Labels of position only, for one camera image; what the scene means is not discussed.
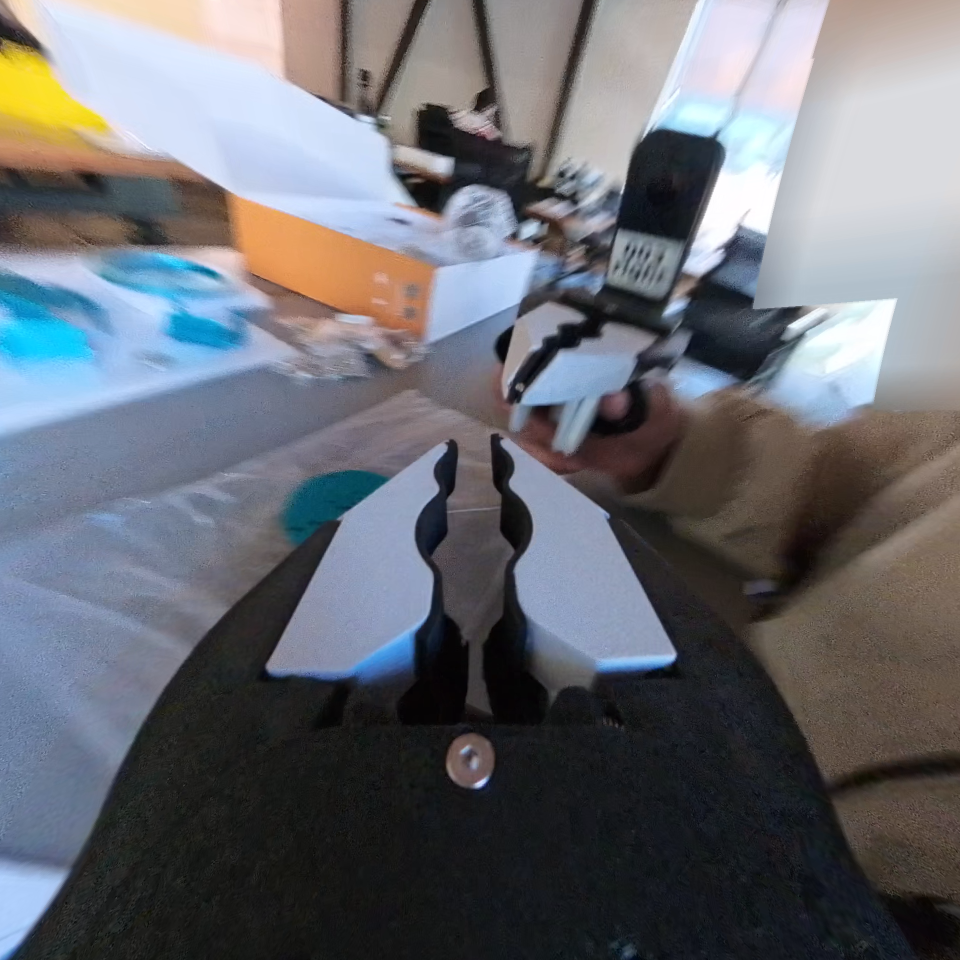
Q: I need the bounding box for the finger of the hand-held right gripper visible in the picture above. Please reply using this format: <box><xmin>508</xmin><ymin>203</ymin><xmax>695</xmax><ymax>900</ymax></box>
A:
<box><xmin>521</xmin><ymin>324</ymin><xmax>650</xmax><ymax>457</ymax></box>
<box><xmin>501</xmin><ymin>302</ymin><xmax>586</xmax><ymax>435</ymax></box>

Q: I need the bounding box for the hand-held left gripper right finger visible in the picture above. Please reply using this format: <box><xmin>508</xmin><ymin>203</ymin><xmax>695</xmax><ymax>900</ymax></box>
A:
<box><xmin>489</xmin><ymin>433</ymin><xmax>678</xmax><ymax>695</ymax></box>

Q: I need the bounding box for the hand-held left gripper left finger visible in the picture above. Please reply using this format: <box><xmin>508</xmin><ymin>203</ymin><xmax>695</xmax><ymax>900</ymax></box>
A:
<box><xmin>264</xmin><ymin>438</ymin><xmax>460</xmax><ymax>684</ymax></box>

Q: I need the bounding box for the blue round metal plate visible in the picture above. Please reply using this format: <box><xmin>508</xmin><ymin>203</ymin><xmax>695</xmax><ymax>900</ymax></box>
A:
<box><xmin>281</xmin><ymin>470</ymin><xmax>391</xmax><ymax>547</ymax></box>

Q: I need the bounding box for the person's right forearm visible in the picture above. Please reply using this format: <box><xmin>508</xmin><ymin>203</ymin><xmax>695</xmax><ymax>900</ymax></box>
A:
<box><xmin>622</xmin><ymin>390</ymin><xmax>849</xmax><ymax>586</ymax></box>

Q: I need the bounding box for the grey desk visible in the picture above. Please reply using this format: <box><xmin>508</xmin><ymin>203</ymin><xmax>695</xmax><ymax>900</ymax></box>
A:
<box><xmin>0</xmin><ymin>247</ymin><xmax>751</xmax><ymax>960</ymax></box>

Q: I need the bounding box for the person's right hand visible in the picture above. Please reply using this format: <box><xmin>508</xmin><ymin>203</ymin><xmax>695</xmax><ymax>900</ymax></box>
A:
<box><xmin>517</xmin><ymin>378</ymin><xmax>687</xmax><ymax>496</ymax></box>

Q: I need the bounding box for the large window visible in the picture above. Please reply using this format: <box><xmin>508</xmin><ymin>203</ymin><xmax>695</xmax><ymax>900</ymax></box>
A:
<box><xmin>645</xmin><ymin>0</ymin><xmax>826</xmax><ymax>226</ymax></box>

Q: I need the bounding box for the bubble wrap bundle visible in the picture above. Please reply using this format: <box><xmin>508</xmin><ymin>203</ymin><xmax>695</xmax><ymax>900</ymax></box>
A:
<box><xmin>442</xmin><ymin>183</ymin><xmax>520</xmax><ymax>260</ymax></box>

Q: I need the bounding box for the black office chair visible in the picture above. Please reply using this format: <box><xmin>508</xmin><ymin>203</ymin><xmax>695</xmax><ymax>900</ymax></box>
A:
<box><xmin>416</xmin><ymin>105</ymin><xmax>459</xmax><ymax>177</ymax></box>
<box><xmin>682</xmin><ymin>225</ymin><xmax>826</xmax><ymax>384</ymax></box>
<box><xmin>465</xmin><ymin>138</ymin><xmax>535</xmax><ymax>204</ymax></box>

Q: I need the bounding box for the pile of screw bags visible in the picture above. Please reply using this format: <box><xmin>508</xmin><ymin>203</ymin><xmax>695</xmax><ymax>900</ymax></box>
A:
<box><xmin>270</xmin><ymin>311</ymin><xmax>429</xmax><ymax>384</ymax></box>

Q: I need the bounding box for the clear plastic bag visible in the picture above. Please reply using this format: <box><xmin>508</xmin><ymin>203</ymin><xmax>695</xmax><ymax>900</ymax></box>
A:
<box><xmin>0</xmin><ymin>390</ymin><xmax>511</xmax><ymax>864</ymax></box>

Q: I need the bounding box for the orange cardboard box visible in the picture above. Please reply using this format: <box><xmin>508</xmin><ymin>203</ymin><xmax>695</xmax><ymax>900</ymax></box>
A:
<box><xmin>37</xmin><ymin>0</ymin><xmax>541</xmax><ymax>346</ymax></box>

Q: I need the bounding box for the person's beige jacket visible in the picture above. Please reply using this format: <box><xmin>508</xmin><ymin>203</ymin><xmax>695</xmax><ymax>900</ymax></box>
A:
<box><xmin>742</xmin><ymin>408</ymin><xmax>960</xmax><ymax>924</ymax></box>

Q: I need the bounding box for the white foam sheet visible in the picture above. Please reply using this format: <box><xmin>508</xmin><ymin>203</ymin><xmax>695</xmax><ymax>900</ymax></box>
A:
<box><xmin>0</xmin><ymin>247</ymin><xmax>275</xmax><ymax>436</ymax></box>

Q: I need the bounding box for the white instruction manual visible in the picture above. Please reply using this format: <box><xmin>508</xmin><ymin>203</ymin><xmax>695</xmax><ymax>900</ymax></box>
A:
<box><xmin>0</xmin><ymin>855</ymin><xmax>72</xmax><ymax>954</ymax></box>

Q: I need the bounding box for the wooden top table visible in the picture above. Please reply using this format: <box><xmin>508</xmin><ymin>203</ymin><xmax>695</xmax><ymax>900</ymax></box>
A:
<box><xmin>0</xmin><ymin>131</ymin><xmax>226</xmax><ymax>185</ymax></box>

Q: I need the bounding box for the yellow box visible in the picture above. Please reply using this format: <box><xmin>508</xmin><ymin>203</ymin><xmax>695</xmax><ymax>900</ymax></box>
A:
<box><xmin>0</xmin><ymin>37</ymin><xmax>114</xmax><ymax>140</ymax></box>

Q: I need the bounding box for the blue small U bracket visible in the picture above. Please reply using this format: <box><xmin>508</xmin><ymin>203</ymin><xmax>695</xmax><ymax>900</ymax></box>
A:
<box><xmin>165</xmin><ymin>307</ymin><xmax>249</xmax><ymax>352</ymax></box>

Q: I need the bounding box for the blue metal ring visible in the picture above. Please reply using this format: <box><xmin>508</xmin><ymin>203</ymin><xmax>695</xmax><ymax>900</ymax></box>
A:
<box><xmin>97</xmin><ymin>251</ymin><xmax>230</xmax><ymax>301</ymax></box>

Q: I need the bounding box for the blue round-ended flat bracket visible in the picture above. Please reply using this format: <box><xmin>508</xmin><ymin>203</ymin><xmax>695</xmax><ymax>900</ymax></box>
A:
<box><xmin>0</xmin><ymin>273</ymin><xmax>110</xmax><ymax>331</ymax></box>

